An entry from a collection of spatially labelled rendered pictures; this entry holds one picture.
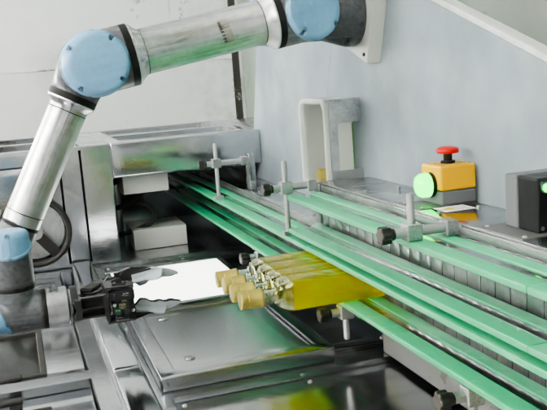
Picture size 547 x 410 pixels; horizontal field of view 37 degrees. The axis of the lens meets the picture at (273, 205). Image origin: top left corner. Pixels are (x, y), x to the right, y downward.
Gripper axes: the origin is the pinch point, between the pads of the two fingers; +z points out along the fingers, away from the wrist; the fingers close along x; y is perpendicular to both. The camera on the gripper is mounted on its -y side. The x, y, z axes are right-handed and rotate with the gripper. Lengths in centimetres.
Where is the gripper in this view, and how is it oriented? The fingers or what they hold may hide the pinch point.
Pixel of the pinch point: (172, 286)
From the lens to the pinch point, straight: 163.5
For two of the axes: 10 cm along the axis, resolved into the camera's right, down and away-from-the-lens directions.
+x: -0.7, -9.8, -1.7
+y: 3.1, 1.4, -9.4
